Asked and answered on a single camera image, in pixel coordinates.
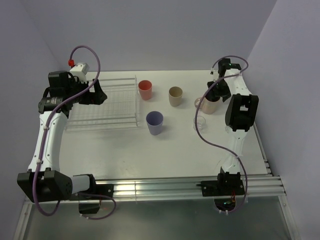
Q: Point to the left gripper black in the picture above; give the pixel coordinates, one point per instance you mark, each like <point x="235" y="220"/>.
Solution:
<point x="92" y="98"/>

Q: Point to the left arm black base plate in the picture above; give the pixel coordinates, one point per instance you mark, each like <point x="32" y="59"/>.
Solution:
<point x="101" y="190"/>

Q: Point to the beige plastic cup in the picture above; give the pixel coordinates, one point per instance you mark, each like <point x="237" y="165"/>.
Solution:
<point x="175" y="94"/>

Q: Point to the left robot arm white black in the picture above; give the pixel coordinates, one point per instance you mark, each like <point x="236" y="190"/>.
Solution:
<point x="43" y="181"/>

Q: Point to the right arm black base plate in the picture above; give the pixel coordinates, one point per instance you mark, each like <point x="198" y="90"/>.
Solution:
<point x="219" y="188"/>

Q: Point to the clear glass near centre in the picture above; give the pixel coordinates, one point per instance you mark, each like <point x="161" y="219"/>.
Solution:
<point x="199" y="122"/>

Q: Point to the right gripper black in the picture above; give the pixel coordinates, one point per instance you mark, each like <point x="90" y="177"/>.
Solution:
<point x="226" y="94"/>

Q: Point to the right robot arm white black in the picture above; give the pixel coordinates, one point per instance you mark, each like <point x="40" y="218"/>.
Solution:
<point x="239" y="116"/>

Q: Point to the red plastic cup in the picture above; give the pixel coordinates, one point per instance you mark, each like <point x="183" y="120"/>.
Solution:
<point x="145" y="89"/>

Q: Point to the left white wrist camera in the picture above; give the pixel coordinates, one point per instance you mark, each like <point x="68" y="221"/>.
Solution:
<point x="80" y="71"/>

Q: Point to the purple plastic cup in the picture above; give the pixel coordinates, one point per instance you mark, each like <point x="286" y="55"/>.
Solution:
<point x="154" y="120"/>

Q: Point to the pink ceramic mug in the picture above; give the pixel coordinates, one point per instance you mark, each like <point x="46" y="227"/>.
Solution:
<point x="209" y="107"/>

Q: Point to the aluminium mounting rail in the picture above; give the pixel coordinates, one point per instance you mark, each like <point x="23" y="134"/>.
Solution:
<point x="141" y="166"/>

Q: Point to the clear acrylic dish rack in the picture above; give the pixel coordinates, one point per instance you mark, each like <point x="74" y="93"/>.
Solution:
<point x="119" y="111"/>

